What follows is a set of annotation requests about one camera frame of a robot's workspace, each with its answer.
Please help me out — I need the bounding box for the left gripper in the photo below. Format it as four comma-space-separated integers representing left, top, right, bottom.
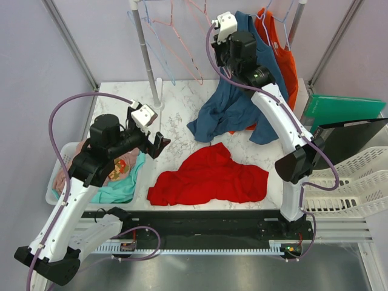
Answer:
108, 107, 170, 159

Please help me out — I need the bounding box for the red t shirt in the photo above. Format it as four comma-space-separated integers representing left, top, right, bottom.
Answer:
147, 142, 269, 206

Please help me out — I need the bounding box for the pink wire hanger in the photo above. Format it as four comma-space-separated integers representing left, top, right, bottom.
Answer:
143, 1, 204, 85
188, 0, 211, 25

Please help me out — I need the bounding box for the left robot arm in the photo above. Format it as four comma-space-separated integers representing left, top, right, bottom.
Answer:
15, 105, 170, 286

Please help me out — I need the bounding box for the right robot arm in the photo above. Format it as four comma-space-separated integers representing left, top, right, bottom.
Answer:
212, 29, 324, 239

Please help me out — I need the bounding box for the pink printed t shirt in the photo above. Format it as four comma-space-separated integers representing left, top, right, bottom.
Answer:
52, 141, 141, 198

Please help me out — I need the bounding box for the orange t shirt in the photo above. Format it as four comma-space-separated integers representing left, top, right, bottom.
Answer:
229, 8, 300, 135

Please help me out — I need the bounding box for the mint green t shirt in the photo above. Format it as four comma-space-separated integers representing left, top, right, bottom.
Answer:
89, 151, 147, 204

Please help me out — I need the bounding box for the blue t shirt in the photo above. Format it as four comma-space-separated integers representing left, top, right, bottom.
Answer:
187, 11, 289, 145

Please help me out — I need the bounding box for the blue hanger holding shirts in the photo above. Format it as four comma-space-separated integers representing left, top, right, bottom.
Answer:
252, 1, 296, 52

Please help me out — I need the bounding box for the white plastic laundry basket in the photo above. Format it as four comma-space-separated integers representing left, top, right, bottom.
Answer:
49, 140, 146, 204

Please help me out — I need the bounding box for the green binder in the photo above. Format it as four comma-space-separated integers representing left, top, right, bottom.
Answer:
301, 94, 386, 127

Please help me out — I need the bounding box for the black binder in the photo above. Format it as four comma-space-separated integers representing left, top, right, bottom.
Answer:
313, 118, 387, 165

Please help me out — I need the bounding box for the white slotted tray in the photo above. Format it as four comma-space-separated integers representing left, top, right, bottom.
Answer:
303, 146, 387, 218

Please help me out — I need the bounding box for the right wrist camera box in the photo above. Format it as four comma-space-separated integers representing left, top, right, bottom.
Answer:
212, 12, 238, 44

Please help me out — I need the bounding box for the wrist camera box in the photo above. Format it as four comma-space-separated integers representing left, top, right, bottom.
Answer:
212, 12, 238, 44
130, 104, 158, 132

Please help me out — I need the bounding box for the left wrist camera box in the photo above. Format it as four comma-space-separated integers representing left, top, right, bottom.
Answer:
130, 104, 158, 132

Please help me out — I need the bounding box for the light blue wire hanger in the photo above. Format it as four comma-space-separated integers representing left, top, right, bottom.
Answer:
127, 1, 176, 86

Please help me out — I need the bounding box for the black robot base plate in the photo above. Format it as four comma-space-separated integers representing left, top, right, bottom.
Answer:
81, 209, 313, 251

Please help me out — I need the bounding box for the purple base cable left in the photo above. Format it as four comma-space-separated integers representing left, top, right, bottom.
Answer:
78, 226, 161, 273

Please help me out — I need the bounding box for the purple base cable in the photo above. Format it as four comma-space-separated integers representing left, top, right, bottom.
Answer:
278, 212, 318, 263
78, 226, 161, 273

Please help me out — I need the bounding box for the aluminium frame post right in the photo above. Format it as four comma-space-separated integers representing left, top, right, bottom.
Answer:
306, 0, 364, 93

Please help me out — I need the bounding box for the aluminium frame post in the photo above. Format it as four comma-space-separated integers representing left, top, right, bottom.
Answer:
42, 0, 99, 91
306, 0, 364, 93

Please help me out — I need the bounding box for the aluminium frame post left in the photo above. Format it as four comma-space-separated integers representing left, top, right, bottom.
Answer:
42, 0, 99, 91

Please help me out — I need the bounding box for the white cable duct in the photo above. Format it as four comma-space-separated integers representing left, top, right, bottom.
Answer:
92, 239, 284, 256

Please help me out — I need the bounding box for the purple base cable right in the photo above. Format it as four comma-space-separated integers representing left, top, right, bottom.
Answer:
278, 212, 318, 263

